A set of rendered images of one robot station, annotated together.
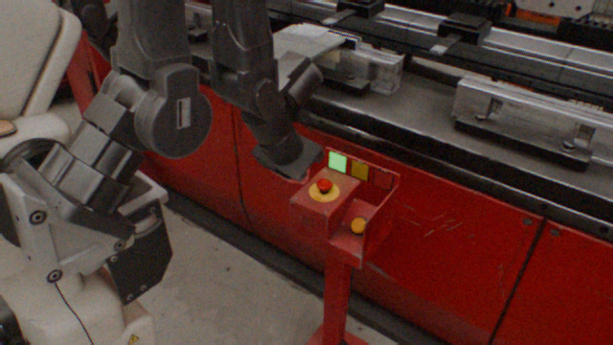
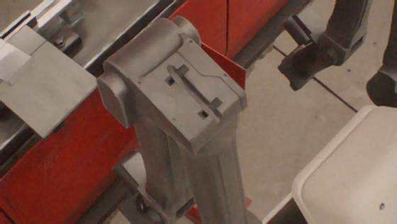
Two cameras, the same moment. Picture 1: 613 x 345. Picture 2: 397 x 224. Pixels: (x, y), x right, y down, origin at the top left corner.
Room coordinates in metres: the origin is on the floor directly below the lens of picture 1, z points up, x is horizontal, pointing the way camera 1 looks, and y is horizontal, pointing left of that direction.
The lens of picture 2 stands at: (0.74, 0.73, 2.10)
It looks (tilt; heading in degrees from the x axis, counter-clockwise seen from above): 60 degrees down; 276
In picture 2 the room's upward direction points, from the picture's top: 3 degrees counter-clockwise
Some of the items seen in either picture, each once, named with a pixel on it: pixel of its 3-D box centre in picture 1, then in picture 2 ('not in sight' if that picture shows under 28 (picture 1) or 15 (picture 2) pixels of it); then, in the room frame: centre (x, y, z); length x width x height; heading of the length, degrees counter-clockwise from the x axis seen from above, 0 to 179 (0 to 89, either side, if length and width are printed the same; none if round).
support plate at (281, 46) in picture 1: (290, 47); (33, 78); (1.18, 0.04, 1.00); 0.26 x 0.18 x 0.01; 144
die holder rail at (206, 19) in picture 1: (192, 17); not in sight; (1.63, 0.39, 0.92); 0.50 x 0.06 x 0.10; 54
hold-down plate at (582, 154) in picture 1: (519, 139); not in sight; (0.90, -0.51, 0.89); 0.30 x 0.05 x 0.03; 54
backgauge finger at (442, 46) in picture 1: (454, 34); not in sight; (1.24, -0.42, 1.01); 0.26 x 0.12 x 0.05; 144
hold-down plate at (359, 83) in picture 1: (321, 75); (32, 71); (1.23, -0.05, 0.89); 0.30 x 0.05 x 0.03; 54
